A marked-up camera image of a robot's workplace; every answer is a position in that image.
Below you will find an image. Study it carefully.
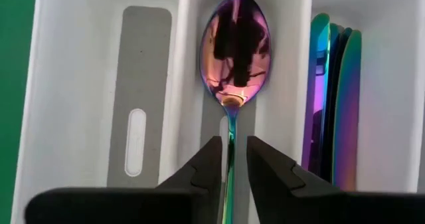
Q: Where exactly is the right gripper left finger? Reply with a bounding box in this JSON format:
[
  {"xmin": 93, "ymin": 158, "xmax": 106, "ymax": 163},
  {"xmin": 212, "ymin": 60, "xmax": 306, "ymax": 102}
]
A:
[{"xmin": 25, "ymin": 136, "xmax": 222, "ymax": 224}]

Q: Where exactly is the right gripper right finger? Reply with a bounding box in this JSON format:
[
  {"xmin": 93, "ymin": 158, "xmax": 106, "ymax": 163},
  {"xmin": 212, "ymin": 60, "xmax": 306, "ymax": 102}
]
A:
[{"xmin": 247, "ymin": 136, "xmax": 425, "ymax": 224}]

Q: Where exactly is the iridescent rainbow table knife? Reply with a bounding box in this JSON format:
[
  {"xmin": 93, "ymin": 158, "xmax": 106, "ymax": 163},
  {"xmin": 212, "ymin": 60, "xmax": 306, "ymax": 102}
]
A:
[
  {"xmin": 331, "ymin": 29, "xmax": 363, "ymax": 191},
  {"xmin": 301, "ymin": 13, "xmax": 332, "ymax": 177},
  {"xmin": 327, "ymin": 23, "xmax": 343, "ymax": 182}
]

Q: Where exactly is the iridescent rainbow spoon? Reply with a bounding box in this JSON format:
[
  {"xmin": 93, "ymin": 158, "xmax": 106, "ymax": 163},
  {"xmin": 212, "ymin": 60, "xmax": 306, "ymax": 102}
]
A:
[{"xmin": 198, "ymin": 0, "xmax": 272, "ymax": 224}]

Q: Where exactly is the white plastic cutlery organizer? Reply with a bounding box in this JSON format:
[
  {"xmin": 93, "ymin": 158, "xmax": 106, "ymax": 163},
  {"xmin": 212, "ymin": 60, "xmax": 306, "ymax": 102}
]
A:
[{"xmin": 9, "ymin": 0, "xmax": 425, "ymax": 224}]

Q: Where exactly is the green table mat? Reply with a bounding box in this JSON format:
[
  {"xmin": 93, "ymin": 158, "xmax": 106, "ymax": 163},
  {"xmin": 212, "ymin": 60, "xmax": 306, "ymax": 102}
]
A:
[{"xmin": 0, "ymin": 0, "xmax": 38, "ymax": 224}]

